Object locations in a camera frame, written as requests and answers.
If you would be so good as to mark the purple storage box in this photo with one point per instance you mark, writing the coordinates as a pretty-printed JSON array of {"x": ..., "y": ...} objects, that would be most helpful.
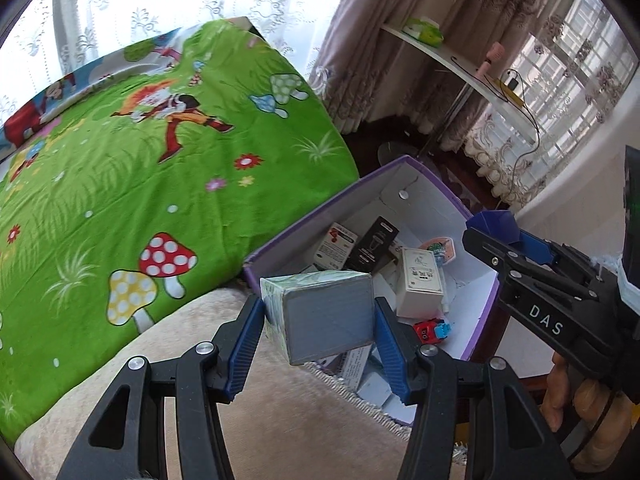
[{"x": 310, "y": 220}]

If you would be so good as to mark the pink object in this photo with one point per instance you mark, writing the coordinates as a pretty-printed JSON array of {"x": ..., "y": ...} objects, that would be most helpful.
[{"x": 492, "y": 57}]

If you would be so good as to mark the beige plush cushion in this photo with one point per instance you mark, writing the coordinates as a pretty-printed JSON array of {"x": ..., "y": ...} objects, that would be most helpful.
[{"x": 300, "y": 420}]

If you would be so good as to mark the green tissue pack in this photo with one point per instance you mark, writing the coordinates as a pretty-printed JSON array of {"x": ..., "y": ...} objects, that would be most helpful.
[{"x": 425, "y": 32}]

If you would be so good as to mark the person's right hand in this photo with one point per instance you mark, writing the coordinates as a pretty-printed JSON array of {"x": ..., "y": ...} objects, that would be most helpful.
[{"x": 552, "y": 395}]

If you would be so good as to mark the black charger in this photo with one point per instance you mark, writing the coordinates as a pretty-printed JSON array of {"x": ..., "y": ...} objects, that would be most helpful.
[{"x": 512, "y": 82}]

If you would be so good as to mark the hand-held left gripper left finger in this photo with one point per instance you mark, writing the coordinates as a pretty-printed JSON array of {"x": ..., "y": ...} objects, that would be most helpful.
[{"x": 247, "y": 345}]

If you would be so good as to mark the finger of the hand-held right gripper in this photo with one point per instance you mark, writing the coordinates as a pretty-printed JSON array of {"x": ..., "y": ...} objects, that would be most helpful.
[
  {"x": 537, "y": 250},
  {"x": 500, "y": 255}
]

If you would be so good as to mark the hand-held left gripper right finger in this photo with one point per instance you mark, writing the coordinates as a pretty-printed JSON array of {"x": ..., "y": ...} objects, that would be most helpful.
[{"x": 392, "y": 355}]

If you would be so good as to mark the black box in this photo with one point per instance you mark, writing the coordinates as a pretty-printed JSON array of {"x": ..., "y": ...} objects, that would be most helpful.
[{"x": 372, "y": 242}]

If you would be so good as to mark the beige box with drawing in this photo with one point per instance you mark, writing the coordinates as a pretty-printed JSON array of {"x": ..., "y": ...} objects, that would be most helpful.
[{"x": 420, "y": 280}]

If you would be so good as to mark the white box with red label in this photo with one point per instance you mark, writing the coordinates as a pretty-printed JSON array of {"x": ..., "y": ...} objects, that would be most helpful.
[{"x": 335, "y": 247}]

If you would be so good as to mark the dark blue plastic piece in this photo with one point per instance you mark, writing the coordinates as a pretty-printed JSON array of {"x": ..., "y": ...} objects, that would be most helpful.
[{"x": 495, "y": 225}]

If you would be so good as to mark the round cartoon tin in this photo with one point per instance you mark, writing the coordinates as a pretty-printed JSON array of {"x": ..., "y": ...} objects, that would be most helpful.
[{"x": 440, "y": 247}]

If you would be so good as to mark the floral lace curtain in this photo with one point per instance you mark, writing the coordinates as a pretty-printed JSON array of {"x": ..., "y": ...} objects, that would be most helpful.
[{"x": 575, "y": 60}]

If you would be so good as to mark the white shelf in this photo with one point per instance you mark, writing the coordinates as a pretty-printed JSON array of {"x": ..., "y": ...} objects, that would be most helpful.
[{"x": 450, "y": 57}]

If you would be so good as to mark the red toy car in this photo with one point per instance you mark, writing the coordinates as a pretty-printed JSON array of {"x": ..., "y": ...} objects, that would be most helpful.
[{"x": 424, "y": 332}]

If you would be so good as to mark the plain white box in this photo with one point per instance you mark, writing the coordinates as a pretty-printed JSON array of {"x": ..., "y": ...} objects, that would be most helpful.
[{"x": 375, "y": 387}]

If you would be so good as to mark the grey-faced box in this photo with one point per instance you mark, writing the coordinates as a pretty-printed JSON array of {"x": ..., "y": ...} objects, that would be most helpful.
[{"x": 325, "y": 320}]

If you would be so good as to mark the green cartoon printed blanket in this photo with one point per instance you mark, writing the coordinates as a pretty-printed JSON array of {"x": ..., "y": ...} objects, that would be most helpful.
[{"x": 100, "y": 185}]

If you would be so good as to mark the white rounded furniture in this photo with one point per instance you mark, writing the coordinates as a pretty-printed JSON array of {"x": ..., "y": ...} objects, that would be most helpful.
[{"x": 575, "y": 200}]

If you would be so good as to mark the blue toy piece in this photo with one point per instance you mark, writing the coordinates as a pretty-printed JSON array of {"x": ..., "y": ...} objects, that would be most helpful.
[{"x": 442, "y": 331}]

